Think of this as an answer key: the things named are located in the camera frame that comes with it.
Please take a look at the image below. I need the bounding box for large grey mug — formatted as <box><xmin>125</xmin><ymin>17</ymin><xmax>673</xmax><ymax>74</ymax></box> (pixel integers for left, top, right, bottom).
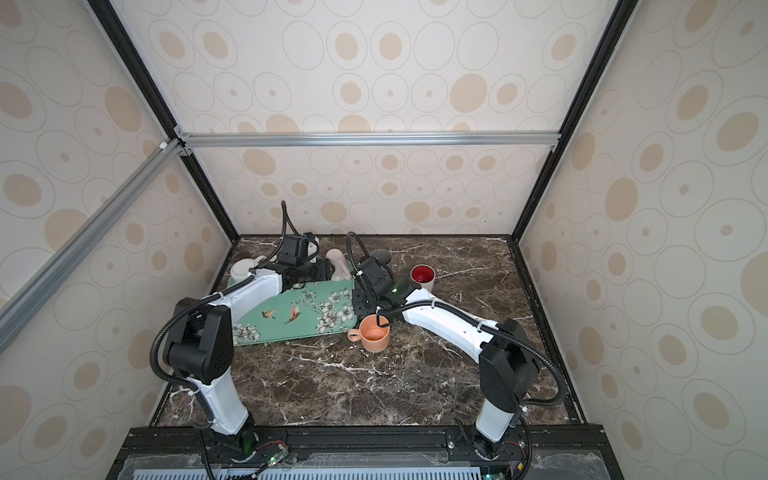
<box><xmin>370</xmin><ymin>249</ymin><xmax>392</xmax><ymax>265</ymax></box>

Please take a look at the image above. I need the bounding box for red mug black handle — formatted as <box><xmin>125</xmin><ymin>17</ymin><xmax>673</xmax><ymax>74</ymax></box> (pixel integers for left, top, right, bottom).
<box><xmin>410</xmin><ymin>264</ymin><xmax>436</xmax><ymax>292</ymax></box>

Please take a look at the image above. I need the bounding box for cream and peach mug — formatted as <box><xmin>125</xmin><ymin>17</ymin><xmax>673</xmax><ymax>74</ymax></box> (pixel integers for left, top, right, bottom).
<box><xmin>347</xmin><ymin>314</ymin><xmax>390</xmax><ymax>353</ymax></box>

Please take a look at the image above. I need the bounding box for pink mug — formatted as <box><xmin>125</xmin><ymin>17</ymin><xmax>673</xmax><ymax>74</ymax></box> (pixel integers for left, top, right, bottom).
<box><xmin>325</xmin><ymin>249</ymin><xmax>352</xmax><ymax>281</ymax></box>

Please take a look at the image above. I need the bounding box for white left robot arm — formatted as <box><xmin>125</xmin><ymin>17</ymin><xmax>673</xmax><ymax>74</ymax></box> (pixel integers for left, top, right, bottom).
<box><xmin>149</xmin><ymin>232</ymin><xmax>330</xmax><ymax>437</ymax></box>

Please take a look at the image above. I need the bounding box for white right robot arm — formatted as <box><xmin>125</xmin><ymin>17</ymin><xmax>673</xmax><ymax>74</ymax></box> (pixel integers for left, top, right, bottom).
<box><xmin>351</xmin><ymin>256</ymin><xmax>567</xmax><ymax>446</ymax></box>

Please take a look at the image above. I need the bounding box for white ribbed mug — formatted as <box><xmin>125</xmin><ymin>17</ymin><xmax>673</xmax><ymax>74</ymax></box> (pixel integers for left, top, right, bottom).
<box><xmin>228</xmin><ymin>256</ymin><xmax>264</xmax><ymax>286</ymax></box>

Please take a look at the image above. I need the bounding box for green floral tray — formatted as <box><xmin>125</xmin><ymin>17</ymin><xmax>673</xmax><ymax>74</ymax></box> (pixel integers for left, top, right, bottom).
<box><xmin>232</xmin><ymin>280</ymin><xmax>357</xmax><ymax>346</ymax></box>

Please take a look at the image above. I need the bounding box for aluminium back rail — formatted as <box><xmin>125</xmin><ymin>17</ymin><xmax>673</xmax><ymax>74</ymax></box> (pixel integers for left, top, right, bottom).
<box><xmin>181</xmin><ymin>131</ymin><xmax>561</xmax><ymax>148</ymax></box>

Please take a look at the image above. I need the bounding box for aluminium rail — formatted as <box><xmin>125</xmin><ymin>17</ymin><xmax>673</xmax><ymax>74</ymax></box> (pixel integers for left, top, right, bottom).
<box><xmin>181</xmin><ymin>131</ymin><xmax>561</xmax><ymax>148</ymax></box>
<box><xmin>1</xmin><ymin>138</ymin><xmax>181</xmax><ymax>349</ymax></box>

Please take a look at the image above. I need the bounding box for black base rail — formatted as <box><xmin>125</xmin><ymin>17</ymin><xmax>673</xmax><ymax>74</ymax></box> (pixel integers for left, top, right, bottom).
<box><xmin>107</xmin><ymin>425</ymin><xmax>623</xmax><ymax>479</ymax></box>

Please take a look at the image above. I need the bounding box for black corner frame post left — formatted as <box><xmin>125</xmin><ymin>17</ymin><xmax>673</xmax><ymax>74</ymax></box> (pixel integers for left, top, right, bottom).
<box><xmin>87</xmin><ymin>0</ymin><xmax>240</xmax><ymax>244</ymax></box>

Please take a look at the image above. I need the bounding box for black corner frame post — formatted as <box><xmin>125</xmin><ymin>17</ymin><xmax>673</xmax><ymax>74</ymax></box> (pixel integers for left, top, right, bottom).
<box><xmin>87</xmin><ymin>0</ymin><xmax>240</xmax><ymax>244</ymax></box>
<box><xmin>511</xmin><ymin>0</ymin><xmax>639</xmax><ymax>244</ymax></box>

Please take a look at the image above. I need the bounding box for aluminium left rail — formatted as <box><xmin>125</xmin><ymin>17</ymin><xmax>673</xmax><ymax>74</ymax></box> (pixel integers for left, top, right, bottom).
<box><xmin>1</xmin><ymin>138</ymin><xmax>181</xmax><ymax>349</ymax></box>

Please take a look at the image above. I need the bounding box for black corner frame post right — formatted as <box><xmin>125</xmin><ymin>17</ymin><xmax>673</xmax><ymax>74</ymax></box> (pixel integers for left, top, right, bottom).
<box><xmin>511</xmin><ymin>0</ymin><xmax>639</xmax><ymax>244</ymax></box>

